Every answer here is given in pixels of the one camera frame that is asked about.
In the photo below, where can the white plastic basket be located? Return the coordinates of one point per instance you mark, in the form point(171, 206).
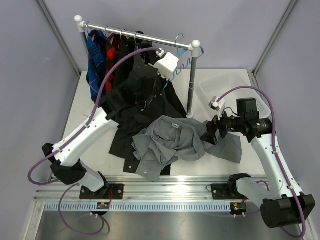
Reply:
point(219, 85)

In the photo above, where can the blue shirt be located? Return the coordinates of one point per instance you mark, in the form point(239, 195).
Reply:
point(97, 61)

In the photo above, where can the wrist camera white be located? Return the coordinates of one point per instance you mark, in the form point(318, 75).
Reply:
point(217, 104)
point(166, 65)

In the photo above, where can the black hanging shirt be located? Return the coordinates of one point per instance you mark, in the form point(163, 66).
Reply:
point(125, 46)

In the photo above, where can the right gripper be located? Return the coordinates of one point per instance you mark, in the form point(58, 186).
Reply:
point(212, 127)

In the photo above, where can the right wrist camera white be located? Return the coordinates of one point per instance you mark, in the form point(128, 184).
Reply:
point(217, 104)

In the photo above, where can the slotted cable duct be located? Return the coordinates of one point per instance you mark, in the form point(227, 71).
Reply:
point(139, 206)

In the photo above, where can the red plaid shirt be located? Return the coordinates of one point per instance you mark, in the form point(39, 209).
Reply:
point(112, 52)

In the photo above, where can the dark pinstripe hanging shirt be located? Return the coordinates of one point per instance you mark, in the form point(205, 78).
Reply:
point(167, 104)

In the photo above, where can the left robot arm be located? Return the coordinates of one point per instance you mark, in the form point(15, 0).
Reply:
point(118, 106)

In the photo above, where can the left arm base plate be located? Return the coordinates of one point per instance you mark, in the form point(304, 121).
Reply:
point(114, 192)

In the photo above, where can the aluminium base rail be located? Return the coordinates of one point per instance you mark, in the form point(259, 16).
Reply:
point(137, 189)

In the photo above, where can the metal clothes rack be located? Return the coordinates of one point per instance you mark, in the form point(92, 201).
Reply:
point(195, 49)

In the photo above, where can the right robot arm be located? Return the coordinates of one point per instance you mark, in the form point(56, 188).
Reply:
point(284, 203)

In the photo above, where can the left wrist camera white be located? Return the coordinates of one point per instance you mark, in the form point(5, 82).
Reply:
point(166, 65)

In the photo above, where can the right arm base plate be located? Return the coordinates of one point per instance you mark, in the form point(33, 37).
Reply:
point(222, 191)

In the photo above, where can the grey shirt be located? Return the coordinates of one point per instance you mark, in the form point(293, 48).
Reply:
point(167, 140)

